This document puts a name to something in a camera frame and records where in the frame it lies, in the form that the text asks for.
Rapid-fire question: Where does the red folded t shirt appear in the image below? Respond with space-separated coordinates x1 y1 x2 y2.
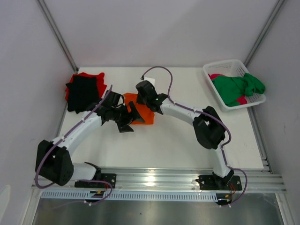
65 72 107 102

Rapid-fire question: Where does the aluminium mounting rail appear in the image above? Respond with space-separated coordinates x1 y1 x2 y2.
31 166 287 194

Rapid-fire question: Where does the pink t shirt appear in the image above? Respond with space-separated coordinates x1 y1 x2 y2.
209 74 247 107

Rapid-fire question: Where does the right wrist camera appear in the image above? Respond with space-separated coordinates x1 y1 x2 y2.
144 77 155 86

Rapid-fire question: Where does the white slotted cable duct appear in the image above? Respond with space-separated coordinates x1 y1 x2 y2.
41 190 218 202

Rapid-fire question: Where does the orange t shirt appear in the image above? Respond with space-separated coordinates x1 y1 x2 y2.
123 93 155 125

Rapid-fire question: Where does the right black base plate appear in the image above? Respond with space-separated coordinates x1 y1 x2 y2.
195 174 242 191

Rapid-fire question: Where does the white plastic basket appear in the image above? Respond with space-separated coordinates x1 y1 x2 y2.
202 59 266 112

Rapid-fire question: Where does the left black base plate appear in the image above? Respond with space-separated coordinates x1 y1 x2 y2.
75 173 117 188

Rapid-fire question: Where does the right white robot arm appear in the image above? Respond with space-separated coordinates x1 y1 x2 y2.
135 80 234 189

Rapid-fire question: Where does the black folded t shirt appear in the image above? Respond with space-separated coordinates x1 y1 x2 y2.
66 75 101 114

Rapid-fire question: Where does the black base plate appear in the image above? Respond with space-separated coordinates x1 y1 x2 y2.
195 174 242 191
75 173 117 188

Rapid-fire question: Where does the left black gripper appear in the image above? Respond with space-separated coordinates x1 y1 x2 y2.
111 101 145 133

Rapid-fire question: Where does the green t shirt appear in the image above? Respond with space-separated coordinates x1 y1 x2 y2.
209 73 266 107

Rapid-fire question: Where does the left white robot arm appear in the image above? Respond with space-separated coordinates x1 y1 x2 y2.
35 90 145 189

